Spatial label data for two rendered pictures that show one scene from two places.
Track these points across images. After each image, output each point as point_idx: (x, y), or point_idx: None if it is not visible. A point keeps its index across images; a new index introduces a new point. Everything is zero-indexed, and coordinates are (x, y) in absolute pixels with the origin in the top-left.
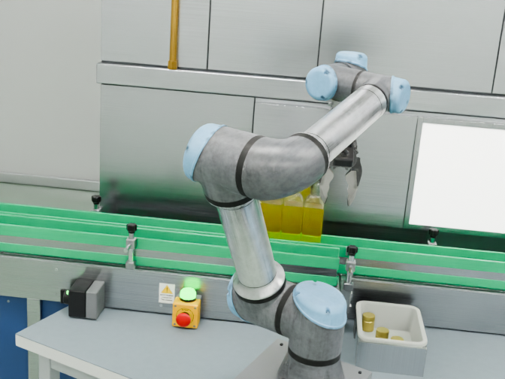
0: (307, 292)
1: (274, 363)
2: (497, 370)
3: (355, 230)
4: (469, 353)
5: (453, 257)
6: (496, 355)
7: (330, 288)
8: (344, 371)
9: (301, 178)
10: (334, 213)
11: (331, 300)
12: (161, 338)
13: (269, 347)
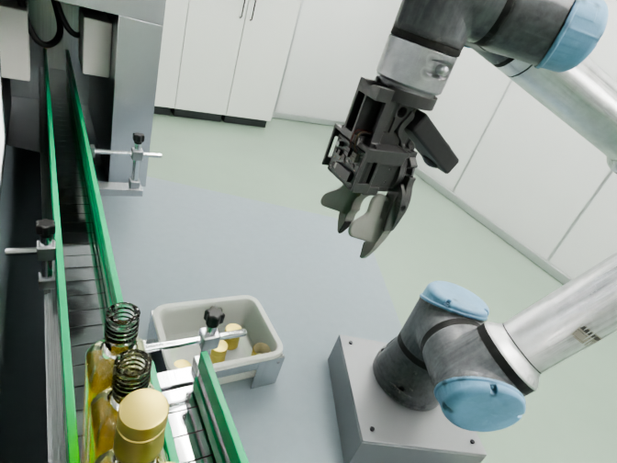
0: (475, 303)
1: (409, 422)
2: (191, 271)
3: None
4: (166, 289)
5: (106, 228)
6: (157, 270)
7: (442, 288)
8: (359, 355)
9: None
10: None
11: (455, 287)
12: None
13: (388, 441)
